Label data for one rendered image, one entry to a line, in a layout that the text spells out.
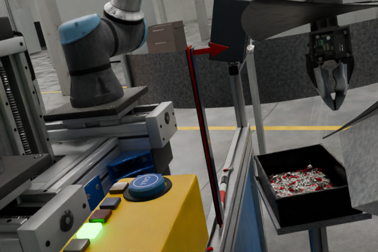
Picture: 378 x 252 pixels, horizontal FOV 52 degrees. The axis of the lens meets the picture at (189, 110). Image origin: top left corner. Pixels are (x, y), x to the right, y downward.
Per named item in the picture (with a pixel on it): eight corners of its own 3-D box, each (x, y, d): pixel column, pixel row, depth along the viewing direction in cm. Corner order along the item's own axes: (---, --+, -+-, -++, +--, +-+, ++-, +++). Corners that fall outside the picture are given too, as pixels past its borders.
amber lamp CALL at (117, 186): (124, 194, 43) (122, 189, 43) (109, 194, 44) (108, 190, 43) (130, 186, 45) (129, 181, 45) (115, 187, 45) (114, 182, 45)
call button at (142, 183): (160, 202, 41) (157, 187, 40) (125, 203, 42) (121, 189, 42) (170, 183, 45) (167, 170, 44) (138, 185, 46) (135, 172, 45)
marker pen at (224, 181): (222, 208, 74) (227, 174, 87) (214, 208, 74) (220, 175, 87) (223, 215, 74) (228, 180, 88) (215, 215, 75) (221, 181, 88)
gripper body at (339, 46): (310, 63, 72) (302, -1, 72) (309, 68, 80) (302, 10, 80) (355, 57, 70) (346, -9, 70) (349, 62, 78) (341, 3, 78)
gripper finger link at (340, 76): (337, 110, 72) (331, 61, 73) (334, 110, 78) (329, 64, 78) (355, 108, 72) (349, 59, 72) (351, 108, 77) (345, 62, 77)
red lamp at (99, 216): (105, 224, 38) (104, 218, 37) (89, 224, 38) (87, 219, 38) (113, 213, 39) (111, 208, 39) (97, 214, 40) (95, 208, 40)
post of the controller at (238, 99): (247, 127, 119) (237, 64, 114) (237, 127, 120) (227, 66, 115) (247, 124, 122) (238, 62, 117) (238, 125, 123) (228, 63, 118)
